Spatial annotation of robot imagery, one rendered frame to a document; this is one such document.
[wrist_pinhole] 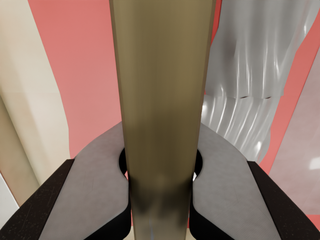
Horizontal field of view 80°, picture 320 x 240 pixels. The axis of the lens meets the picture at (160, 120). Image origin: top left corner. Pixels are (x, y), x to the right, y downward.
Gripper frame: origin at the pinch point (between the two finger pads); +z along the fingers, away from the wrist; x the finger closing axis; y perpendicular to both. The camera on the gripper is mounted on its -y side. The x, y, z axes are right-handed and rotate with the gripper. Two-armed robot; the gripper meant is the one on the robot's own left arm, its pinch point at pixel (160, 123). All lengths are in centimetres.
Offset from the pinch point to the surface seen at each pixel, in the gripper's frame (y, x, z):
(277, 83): -1.1, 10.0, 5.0
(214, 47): -3.9, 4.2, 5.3
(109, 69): -2.0, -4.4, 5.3
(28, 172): 9.3, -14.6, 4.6
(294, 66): -2.4, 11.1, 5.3
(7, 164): 6.5, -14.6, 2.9
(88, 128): 3.9, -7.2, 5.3
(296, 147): 6.0, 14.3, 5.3
